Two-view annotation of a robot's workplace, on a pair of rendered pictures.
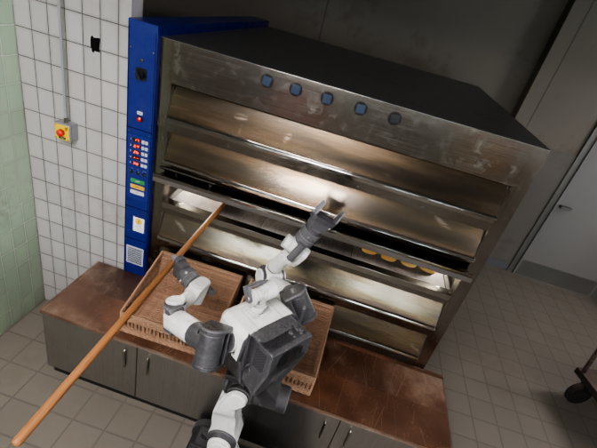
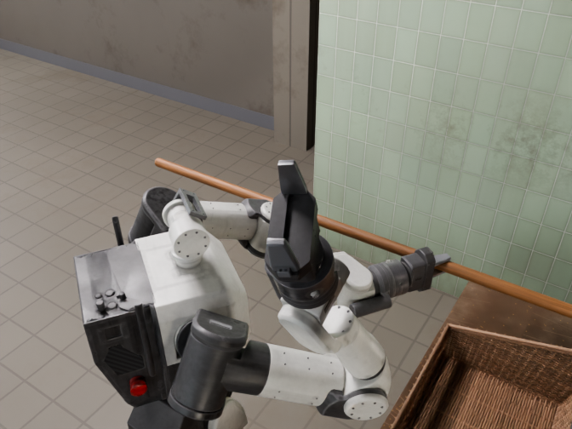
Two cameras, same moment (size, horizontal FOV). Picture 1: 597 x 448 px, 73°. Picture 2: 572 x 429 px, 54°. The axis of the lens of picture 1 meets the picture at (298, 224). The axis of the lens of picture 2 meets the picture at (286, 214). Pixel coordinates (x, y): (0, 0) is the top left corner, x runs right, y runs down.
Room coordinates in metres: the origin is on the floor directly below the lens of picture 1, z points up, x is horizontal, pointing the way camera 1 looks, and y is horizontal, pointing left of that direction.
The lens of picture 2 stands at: (1.73, -0.58, 2.10)
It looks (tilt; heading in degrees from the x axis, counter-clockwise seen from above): 35 degrees down; 119
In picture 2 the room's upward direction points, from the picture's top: straight up
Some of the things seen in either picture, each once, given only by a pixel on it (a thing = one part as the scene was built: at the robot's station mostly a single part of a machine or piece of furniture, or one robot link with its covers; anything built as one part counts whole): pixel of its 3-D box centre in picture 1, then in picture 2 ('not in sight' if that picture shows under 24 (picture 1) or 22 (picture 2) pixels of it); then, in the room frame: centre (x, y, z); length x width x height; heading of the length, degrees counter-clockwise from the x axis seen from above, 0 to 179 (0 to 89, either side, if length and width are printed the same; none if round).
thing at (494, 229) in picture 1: (314, 198); not in sight; (2.95, -0.07, 1.05); 2.10 x 1.91 x 2.10; 85
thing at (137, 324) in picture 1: (184, 301); (494, 420); (1.78, 0.54, 0.72); 0.56 x 0.49 x 0.28; 87
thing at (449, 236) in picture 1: (318, 194); not in sight; (2.00, -0.06, 1.54); 1.79 x 0.11 x 0.19; 85
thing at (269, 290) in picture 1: (262, 294); (185, 233); (1.16, 0.06, 1.46); 0.10 x 0.07 x 0.09; 141
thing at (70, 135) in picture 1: (66, 131); not in sight; (2.09, 1.44, 1.46); 0.10 x 0.07 x 0.10; 85
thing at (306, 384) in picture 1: (278, 333); not in sight; (1.73, -0.06, 0.72); 0.56 x 0.49 x 0.28; 85
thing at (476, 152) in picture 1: (343, 111); not in sight; (2.03, -0.07, 1.99); 1.80 x 0.08 x 0.21; 85
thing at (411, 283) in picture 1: (303, 247); not in sight; (2.02, -0.06, 1.16); 1.80 x 0.06 x 0.04; 85
